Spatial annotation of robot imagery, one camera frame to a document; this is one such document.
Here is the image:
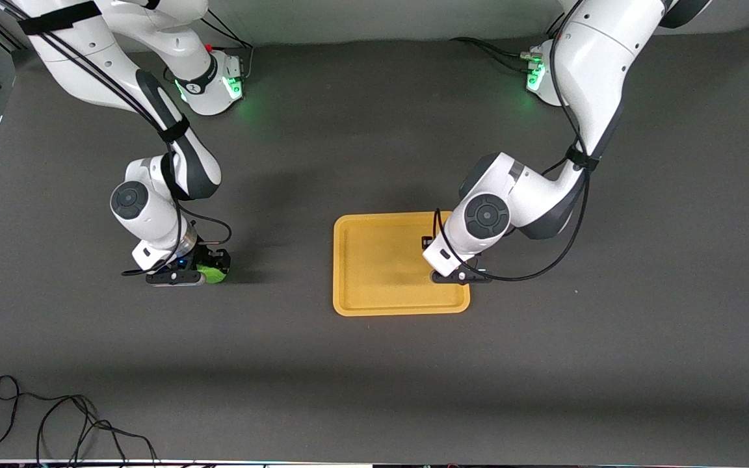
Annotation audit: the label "thin black loose cable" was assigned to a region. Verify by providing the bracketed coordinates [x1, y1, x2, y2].
[0, 375, 159, 466]

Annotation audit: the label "black arm wrist cable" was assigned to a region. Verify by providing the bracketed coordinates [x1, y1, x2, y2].
[432, 0, 595, 283]
[0, 0, 233, 278]

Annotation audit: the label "dark grey table mat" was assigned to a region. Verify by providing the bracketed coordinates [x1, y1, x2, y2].
[0, 23, 749, 463]

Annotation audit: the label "black right arm wrist cable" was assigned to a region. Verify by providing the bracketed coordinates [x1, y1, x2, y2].
[0, 0, 233, 278]

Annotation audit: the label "black arm base cables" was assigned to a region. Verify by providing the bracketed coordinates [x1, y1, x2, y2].
[199, 13, 256, 85]
[451, 13, 567, 73]

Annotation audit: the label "black right arm base cables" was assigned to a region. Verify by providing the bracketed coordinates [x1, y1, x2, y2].
[199, 13, 256, 85]

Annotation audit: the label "black left arm wrist cable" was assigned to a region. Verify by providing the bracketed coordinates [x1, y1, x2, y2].
[432, 0, 595, 283]

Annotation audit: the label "orange plastic tray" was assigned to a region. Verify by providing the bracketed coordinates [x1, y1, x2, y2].
[332, 211, 471, 317]

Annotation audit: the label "black left arm base cables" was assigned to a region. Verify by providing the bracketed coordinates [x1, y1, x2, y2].
[451, 13, 567, 73]

